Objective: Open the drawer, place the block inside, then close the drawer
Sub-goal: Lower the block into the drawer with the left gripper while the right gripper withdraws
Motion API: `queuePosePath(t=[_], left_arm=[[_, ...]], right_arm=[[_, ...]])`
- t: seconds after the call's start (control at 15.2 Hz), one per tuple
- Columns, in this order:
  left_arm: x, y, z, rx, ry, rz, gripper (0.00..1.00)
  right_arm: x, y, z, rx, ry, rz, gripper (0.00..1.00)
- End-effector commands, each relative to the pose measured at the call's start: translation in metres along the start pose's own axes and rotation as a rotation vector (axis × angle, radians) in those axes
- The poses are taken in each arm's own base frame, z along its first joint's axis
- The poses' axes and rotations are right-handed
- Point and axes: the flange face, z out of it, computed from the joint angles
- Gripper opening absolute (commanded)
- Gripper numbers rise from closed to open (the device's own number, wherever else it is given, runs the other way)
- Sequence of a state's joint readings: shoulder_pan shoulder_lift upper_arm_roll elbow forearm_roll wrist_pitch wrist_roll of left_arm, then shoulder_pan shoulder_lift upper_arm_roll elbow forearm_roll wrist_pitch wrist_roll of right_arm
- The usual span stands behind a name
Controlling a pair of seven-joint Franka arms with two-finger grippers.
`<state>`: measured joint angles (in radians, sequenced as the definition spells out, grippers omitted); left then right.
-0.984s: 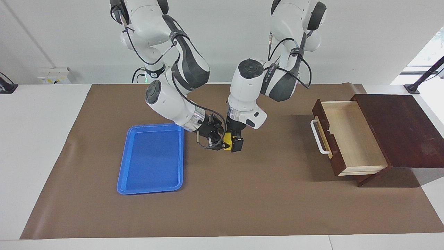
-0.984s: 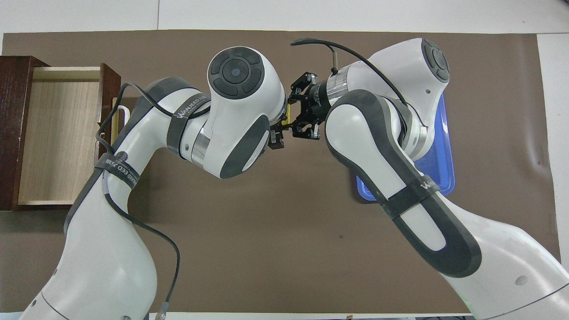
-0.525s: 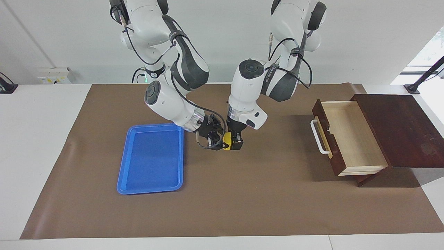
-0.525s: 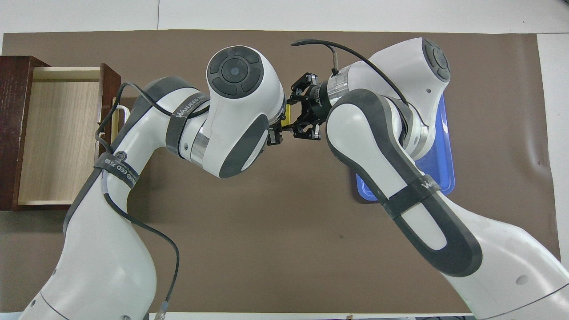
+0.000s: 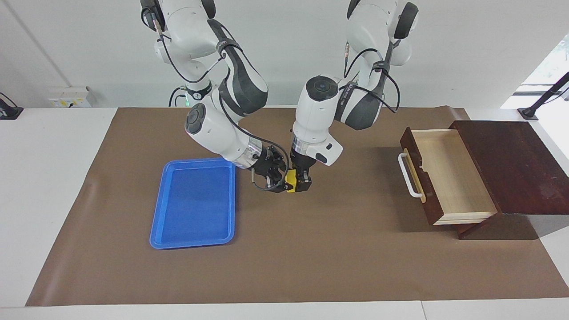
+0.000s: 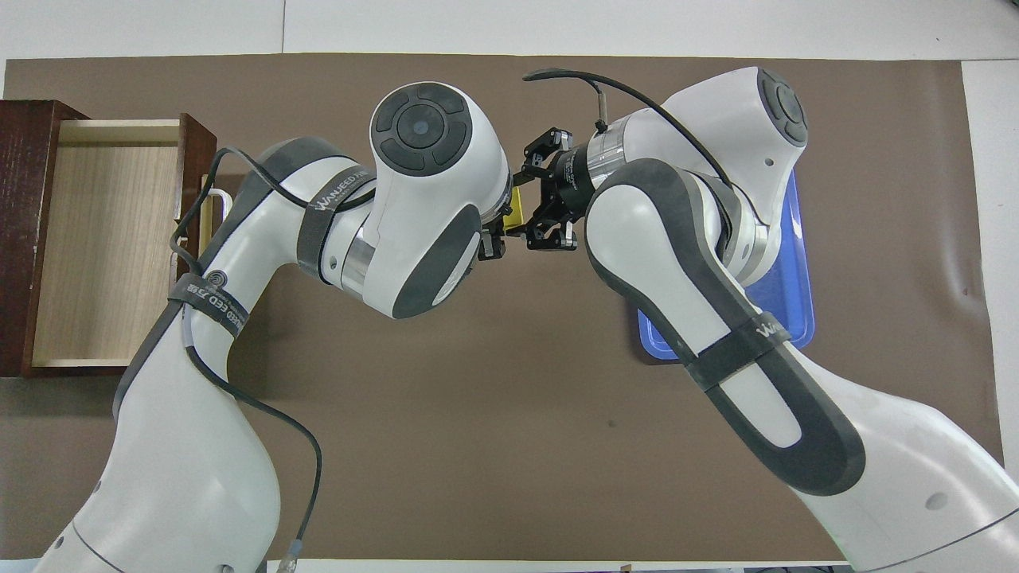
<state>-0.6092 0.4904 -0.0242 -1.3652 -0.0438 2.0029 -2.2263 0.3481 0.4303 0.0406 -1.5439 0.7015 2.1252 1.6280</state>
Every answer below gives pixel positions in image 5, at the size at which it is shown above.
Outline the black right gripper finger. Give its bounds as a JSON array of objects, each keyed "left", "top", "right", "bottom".
[
  {"left": 266, "top": 175, "right": 288, "bottom": 193},
  {"left": 271, "top": 148, "right": 289, "bottom": 172}
]

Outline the white drawer handle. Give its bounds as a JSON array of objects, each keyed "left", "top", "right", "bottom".
[{"left": 397, "top": 149, "right": 427, "bottom": 204}]

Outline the wooden drawer with dark front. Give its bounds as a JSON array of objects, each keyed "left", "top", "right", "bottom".
[{"left": 398, "top": 127, "right": 499, "bottom": 226}]

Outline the dark wooden drawer cabinet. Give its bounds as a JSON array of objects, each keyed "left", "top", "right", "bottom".
[{"left": 448, "top": 120, "right": 569, "bottom": 241}]

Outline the brown table mat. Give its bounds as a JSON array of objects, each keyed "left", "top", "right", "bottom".
[{"left": 25, "top": 106, "right": 569, "bottom": 307}]

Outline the blue plastic tray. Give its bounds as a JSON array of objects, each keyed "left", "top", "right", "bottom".
[{"left": 149, "top": 157, "right": 236, "bottom": 250}]

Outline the small black stand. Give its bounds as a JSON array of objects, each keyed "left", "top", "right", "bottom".
[{"left": 0, "top": 92, "right": 24, "bottom": 121}]

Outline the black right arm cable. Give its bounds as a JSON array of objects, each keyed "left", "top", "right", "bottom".
[{"left": 141, "top": 4, "right": 290, "bottom": 193}]

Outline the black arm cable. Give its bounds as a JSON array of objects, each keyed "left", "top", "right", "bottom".
[
  {"left": 341, "top": 39, "right": 401, "bottom": 114},
  {"left": 141, "top": 4, "right": 290, "bottom": 193}
]

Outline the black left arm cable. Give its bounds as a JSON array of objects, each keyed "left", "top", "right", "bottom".
[{"left": 341, "top": 39, "right": 401, "bottom": 114}]

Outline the black right base cable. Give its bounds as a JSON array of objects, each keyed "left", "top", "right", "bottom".
[{"left": 168, "top": 86, "right": 188, "bottom": 108}]

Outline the white wall outlet box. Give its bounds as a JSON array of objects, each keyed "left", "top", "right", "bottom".
[{"left": 48, "top": 85, "right": 93, "bottom": 109}]

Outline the black camera pole stand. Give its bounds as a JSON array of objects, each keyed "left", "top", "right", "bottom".
[{"left": 517, "top": 71, "right": 569, "bottom": 122}]

